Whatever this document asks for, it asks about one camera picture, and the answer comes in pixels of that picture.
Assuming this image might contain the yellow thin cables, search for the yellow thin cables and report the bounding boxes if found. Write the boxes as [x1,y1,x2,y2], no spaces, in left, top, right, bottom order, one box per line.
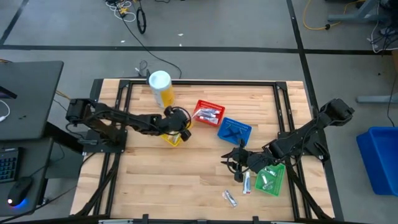
[55,90,72,102]

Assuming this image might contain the large blue plastic bin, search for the large blue plastic bin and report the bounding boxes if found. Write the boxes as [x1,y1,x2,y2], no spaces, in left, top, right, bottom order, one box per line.
[356,126,398,197]

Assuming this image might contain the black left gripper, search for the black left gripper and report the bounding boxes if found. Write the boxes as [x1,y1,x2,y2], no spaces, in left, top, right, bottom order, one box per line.
[157,106,192,142]

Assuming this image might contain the red plastic basket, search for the red plastic basket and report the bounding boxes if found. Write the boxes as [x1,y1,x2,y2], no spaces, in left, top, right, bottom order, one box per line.
[192,99,226,128]

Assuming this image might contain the black computer mouse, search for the black computer mouse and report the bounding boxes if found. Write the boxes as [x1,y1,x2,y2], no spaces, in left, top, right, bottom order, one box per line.
[6,177,34,207]

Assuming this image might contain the dark monitor corner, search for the dark monitor corner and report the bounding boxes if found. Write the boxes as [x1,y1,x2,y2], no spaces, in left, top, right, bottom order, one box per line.
[0,85,18,100]

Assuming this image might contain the black low desk surface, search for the black low desk surface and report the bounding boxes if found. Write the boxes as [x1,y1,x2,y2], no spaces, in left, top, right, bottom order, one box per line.
[0,138,53,216]

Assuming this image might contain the grey floor bar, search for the grey floor bar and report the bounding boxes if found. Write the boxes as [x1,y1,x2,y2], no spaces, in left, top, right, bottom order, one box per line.
[356,95,398,104]

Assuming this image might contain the black desk top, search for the black desk top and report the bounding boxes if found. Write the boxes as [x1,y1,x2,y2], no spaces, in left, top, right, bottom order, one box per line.
[0,60,65,141]

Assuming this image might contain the green plastic basket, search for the green plastic basket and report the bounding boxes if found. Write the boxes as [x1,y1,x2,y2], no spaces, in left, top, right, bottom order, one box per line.
[254,163,286,197]

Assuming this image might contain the black backlit keyboard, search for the black backlit keyboard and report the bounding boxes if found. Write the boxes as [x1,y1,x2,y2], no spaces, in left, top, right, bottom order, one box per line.
[0,147,19,184]

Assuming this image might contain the white cable bundle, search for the white cable bundle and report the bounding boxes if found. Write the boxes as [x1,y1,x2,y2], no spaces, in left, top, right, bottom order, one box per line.
[105,0,137,22]

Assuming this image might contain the white desk cable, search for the white desk cable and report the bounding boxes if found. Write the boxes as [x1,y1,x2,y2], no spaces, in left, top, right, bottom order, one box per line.
[0,99,11,123]

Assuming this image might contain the white yellow wipes canister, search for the white yellow wipes canister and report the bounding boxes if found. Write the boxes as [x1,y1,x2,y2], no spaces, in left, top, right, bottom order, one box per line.
[148,70,176,109]

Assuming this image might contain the black cable bundle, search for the black cable bundle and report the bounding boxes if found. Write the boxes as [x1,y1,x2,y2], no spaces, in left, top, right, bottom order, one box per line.
[369,15,398,54]

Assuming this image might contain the long black floor cable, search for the long black floor cable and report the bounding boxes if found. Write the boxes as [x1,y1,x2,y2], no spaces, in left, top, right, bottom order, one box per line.
[121,12,183,79]

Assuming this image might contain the blue plastic basket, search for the blue plastic basket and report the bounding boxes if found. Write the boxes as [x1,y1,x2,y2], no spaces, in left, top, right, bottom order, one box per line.
[216,116,252,146]

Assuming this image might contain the grey table leg frame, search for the grey table leg frame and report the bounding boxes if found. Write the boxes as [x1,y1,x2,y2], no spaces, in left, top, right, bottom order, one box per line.
[326,0,389,24]

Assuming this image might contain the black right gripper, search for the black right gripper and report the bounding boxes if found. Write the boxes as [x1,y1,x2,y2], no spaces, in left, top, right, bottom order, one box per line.
[221,139,276,183]

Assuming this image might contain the yellow floor cable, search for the yellow floor cable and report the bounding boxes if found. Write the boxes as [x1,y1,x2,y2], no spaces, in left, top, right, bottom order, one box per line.
[303,0,368,31]

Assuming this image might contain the yellow plastic basket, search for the yellow plastic basket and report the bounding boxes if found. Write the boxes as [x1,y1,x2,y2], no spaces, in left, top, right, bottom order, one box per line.
[160,123,193,147]

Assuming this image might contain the thin black hanging cable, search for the thin black hanging cable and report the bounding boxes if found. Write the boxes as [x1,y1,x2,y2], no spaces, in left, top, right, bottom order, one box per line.
[387,74,398,127]

